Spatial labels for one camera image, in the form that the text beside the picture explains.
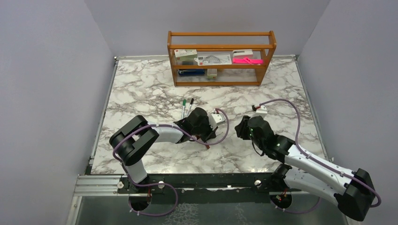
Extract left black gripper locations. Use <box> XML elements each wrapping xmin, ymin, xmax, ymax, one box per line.
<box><xmin>192</xmin><ymin>117</ymin><xmax>218</xmax><ymax>143</ymax></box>

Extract white marker black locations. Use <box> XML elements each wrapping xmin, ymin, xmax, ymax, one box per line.
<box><xmin>185</xmin><ymin>104</ymin><xmax>192</xmax><ymax>117</ymax></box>

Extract white marker green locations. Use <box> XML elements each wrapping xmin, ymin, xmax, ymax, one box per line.
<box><xmin>181</xmin><ymin>106</ymin><xmax>185</xmax><ymax>119</ymax></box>

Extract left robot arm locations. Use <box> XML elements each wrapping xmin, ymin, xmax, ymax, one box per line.
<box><xmin>109</xmin><ymin>107</ymin><xmax>225</xmax><ymax>193</ymax></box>

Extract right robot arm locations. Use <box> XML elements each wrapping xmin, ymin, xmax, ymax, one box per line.
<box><xmin>235</xmin><ymin>115</ymin><xmax>376</xmax><ymax>221</ymax></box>

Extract green box lower shelf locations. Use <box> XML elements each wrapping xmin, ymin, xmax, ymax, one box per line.
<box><xmin>207</xmin><ymin>69</ymin><xmax>218</xmax><ymax>80</ymax></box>

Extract green box shelf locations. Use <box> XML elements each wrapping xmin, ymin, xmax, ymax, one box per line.
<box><xmin>207</xmin><ymin>69</ymin><xmax>218</xmax><ymax>80</ymax></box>
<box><xmin>174</xmin><ymin>49</ymin><xmax>197</xmax><ymax>61</ymax></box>

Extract blue stapler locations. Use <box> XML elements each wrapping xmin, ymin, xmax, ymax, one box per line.
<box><xmin>178</xmin><ymin>69</ymin><xmax>206</xmax><ymax>76</ymax></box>

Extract wooden shelf rack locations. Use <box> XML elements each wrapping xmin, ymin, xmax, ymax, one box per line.
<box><xmin>167</xmin><ymin>30</ymin><xmax>277</xmax><ymax>86</ymax></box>

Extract green box upper shelf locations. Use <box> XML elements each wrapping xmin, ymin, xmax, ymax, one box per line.
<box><xmin>174</xmin><ymin>49</ymin><xmax>197</xmax><ymax>61</ymax></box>

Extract ruler set package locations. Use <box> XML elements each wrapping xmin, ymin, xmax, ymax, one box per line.
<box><xmin>195</xmin><ymin>54</ymin><xmax>232</xmax><ymax>66</ymax></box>

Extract pink stapler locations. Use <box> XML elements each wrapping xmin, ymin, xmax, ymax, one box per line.
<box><xmin>232</xmin><ymin>57</ymin><xmax>264</xmax><ymax>65</ymax></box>

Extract white box upper shelf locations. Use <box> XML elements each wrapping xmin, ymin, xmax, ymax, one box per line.
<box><xmin>232</xmin><ymin>49</ymin><xmax>253</xmax><ymax>59</ymax></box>

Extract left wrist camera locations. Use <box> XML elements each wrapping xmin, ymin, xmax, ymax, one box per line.
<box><xmin>208</xmin><ymin>110</ymin><xmax>226</xmax><ymax>129</ymax></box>

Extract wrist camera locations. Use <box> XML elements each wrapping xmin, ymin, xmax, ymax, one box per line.
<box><xmin>252</xmin><ymin>105</ymin><xmax>268</xmax><ymax>119</ymax></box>
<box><xmin>208</xmin><ymin>110</ymin><xmax>226</xmax><ymax>129</ymax></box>

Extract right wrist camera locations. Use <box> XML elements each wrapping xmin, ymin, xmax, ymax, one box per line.
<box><xmin>252</xmin><ymin>105</ymin><xmax>268</xmax><ymax>119</ymax></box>

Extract black mounting rail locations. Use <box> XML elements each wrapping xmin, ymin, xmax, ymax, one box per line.
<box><xmin>113</xmin><ymin>172</ymin><xmax>289</xmax><ymax>204</ymax></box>

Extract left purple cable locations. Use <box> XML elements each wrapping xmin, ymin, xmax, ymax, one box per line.
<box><xmin>112</xmin><ymin>108</ymin><xmax>230</xmax><ymax>217</ymax></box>

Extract aluminium frame rail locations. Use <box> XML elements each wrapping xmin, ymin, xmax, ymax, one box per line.
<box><xmin>65</xmin><ymin>175</ymin><xmax>122</xmax><ymax>225</ymax></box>

